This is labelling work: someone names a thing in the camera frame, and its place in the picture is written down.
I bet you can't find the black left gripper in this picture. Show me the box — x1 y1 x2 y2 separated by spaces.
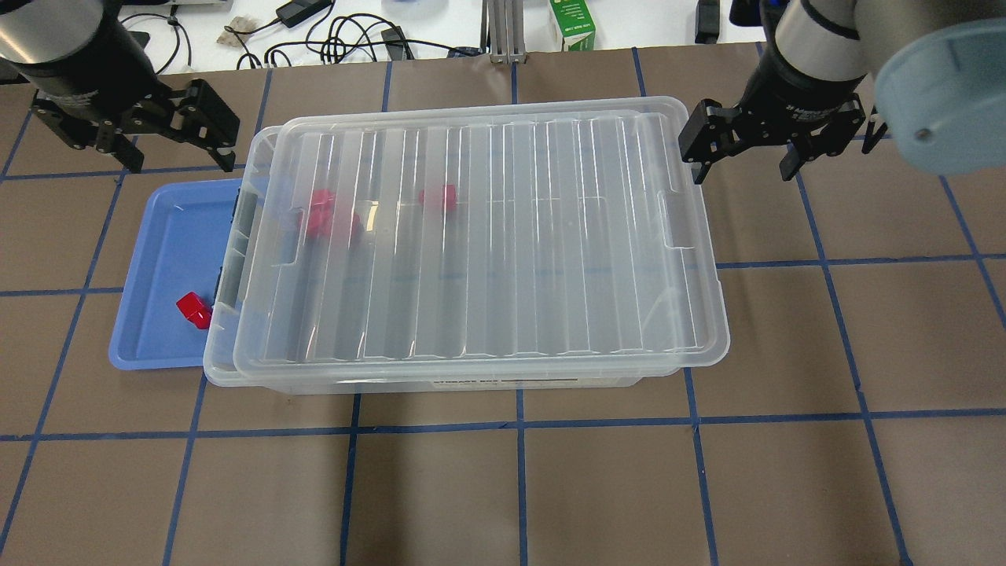
31 79 240 175

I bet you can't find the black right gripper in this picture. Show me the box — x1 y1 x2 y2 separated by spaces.
679 71 865 184

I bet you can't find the clear plastic box lid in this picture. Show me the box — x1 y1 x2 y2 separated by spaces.
233 96 732 381

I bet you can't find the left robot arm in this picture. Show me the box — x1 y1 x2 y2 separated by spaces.
1 1 240 173

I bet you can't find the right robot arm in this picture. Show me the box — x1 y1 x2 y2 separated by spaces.
678 1 1005 183

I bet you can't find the clear plastic storage box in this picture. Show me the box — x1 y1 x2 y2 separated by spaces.
203 123 685 395

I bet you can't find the blue plastic tray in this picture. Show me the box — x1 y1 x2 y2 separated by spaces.
108 179 240 370

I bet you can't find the black power adapter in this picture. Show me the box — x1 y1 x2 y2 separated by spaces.
274 0 333 28

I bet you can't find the green white carton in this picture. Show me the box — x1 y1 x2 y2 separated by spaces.
547 0 597 53

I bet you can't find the aluminium frame post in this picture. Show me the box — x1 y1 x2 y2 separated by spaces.
480 0 527 64

